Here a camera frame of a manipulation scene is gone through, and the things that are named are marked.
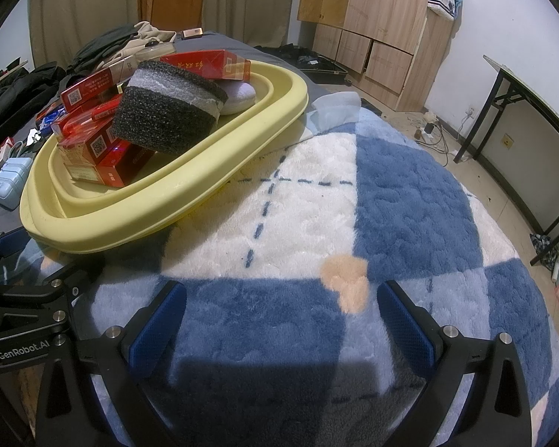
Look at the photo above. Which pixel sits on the white plush toy green leaf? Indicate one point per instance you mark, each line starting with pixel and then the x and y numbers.
pixel 240 98

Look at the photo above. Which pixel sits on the yellow wall outlet plate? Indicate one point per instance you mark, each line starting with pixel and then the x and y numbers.
pixel 507 142

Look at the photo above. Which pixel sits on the dark foam cylinder grey band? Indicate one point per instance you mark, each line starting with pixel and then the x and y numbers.
pixel 163 116

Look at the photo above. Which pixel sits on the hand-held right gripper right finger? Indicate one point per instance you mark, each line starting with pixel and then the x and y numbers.
pixel 405 321

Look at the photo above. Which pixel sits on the black jacket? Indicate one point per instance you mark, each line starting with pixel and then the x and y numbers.
pixel 14 98

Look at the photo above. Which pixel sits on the light blue case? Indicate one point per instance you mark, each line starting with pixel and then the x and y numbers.
pixel 11 181

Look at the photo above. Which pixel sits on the blue snack packet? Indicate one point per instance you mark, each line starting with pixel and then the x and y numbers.
pixel 51 118

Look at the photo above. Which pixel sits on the beige cloth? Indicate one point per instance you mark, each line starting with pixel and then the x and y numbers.
pixel 149 35

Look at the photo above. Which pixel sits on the beige curtain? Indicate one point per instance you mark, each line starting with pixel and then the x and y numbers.
pixel 251 0

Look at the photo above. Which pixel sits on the wooden wardrobe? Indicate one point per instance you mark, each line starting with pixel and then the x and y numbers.
pixel 391 9

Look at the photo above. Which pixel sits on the open black suitcase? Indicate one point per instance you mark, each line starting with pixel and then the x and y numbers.
pixel 316 66

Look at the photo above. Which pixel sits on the blue white checked rug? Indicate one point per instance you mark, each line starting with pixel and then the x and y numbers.
pixel 400 223

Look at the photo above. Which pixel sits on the clear-wrapped red pack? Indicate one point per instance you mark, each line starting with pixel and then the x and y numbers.
pixel 81 118

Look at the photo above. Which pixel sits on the yellow plastic tray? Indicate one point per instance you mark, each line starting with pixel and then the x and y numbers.
pixel 167 191

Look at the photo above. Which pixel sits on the large red carton silver end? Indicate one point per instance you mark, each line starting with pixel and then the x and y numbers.
pixel 200 65

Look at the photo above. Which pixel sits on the small red box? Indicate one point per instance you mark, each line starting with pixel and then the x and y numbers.
pixel 125 165
pixel 86 146

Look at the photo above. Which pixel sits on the black folding table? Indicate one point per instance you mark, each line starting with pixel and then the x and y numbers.
pixel 502 79

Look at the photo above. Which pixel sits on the red carton with code label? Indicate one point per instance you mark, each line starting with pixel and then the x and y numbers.
pixel 88 87

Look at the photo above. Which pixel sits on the dark patterned cloth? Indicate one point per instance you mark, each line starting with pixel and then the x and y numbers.
pixel 542 247

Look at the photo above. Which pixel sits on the white wall socket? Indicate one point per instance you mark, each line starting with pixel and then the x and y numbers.
pixel 470 112

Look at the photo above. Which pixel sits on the dark green clothing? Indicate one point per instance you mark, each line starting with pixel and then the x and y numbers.
pixel 105 44

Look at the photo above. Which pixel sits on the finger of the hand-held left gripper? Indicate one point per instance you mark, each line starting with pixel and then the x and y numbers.
pixel 11 241
pixel 81 277

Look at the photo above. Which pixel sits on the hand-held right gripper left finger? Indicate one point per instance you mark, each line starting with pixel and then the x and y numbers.
pixel 160 321

